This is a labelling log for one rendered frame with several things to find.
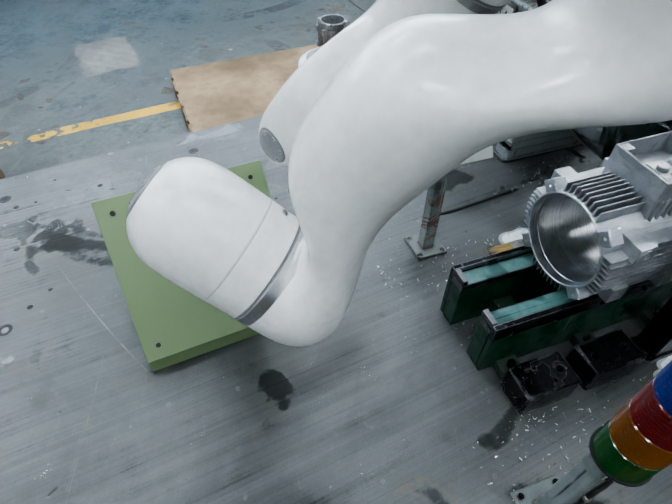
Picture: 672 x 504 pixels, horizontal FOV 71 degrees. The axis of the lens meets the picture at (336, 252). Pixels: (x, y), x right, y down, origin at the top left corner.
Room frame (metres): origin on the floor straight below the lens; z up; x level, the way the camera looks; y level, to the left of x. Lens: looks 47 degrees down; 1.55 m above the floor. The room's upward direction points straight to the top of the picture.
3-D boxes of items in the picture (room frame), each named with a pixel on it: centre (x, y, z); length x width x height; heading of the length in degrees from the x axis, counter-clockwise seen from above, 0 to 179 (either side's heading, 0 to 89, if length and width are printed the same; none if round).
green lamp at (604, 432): (0.18, -0.31, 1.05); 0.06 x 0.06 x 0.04
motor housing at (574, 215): (0.55, -0.45, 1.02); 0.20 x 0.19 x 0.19; 109
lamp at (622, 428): (0.18, -0.31, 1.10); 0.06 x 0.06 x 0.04
